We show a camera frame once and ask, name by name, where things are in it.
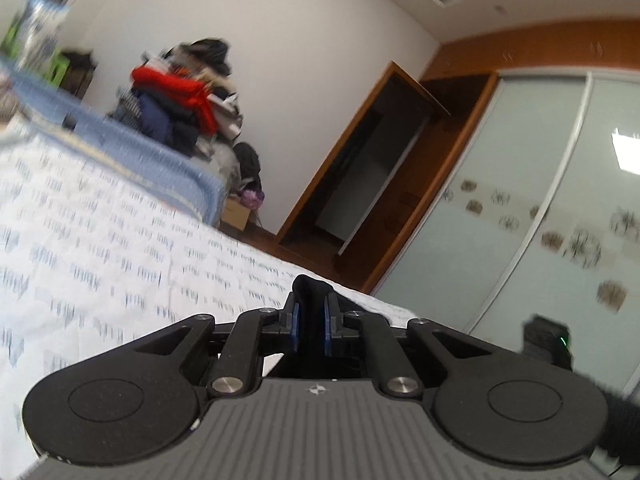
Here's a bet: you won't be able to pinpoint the cardboard box on floor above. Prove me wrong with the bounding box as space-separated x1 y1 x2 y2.
220 195 252 232

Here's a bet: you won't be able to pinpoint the frosted sliding wardrobe door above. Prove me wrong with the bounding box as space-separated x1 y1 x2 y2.
373 72 639 394

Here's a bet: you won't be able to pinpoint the floral pillow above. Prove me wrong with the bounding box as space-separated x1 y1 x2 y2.
17 0 70 51

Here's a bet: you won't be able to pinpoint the green plastic stool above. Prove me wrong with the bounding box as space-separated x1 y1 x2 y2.
1 14 70 87

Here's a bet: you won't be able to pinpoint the pile of folded clothes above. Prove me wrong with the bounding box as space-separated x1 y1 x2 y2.
110 38 243 157

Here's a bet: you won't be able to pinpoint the black pants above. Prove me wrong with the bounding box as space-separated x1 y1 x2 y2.
290 273 402 361

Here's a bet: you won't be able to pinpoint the wooden door frame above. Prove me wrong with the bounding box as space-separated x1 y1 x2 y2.
276 62 498 292

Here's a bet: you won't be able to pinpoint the white script-print bedsheet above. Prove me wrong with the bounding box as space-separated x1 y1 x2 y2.
1 119 425 479

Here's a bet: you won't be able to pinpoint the dark bag by wall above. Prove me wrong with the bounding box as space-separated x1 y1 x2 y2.
60 50 98 100

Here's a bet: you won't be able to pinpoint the black bag beside bed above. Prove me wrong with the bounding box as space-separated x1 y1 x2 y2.
233 142 265 211

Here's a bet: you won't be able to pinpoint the blue dotted blanket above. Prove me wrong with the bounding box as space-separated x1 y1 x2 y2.
1 58 227 226

